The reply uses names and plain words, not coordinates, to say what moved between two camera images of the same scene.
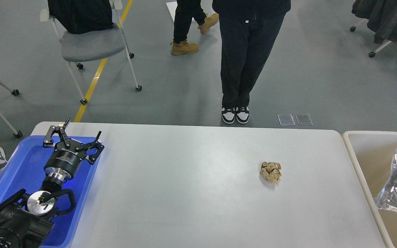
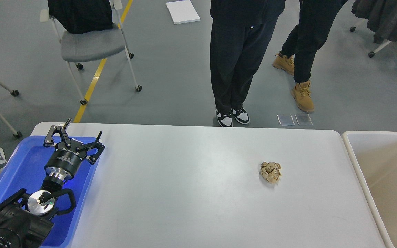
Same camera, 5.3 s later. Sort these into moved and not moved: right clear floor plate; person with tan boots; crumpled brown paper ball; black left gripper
Moved: person with tan boots
Not moved: right clear floor plate; crumpled brown paper ball; black left gripper
